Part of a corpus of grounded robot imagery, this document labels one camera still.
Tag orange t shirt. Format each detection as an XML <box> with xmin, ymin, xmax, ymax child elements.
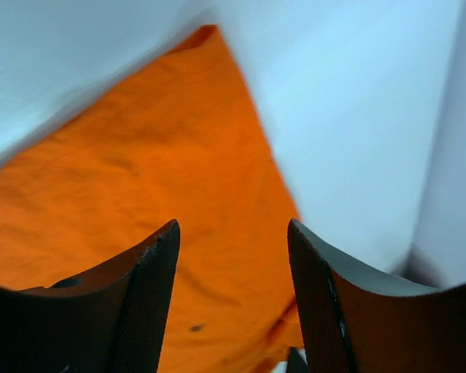
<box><xmin>0</xmin><ymin>25</ymin><xmax>302</xmax><ymax>372</ymax></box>

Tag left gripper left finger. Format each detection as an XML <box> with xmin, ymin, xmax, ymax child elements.
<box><xmin>0</xmin><ymin>220</ymin><xmax>180</xmax><ymax>372</ymax></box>

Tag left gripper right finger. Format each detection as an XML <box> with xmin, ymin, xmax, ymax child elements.
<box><xmin>287</xmin><ymin>220</ymin><xmax>466</xmax><ymax>372</ymax></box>

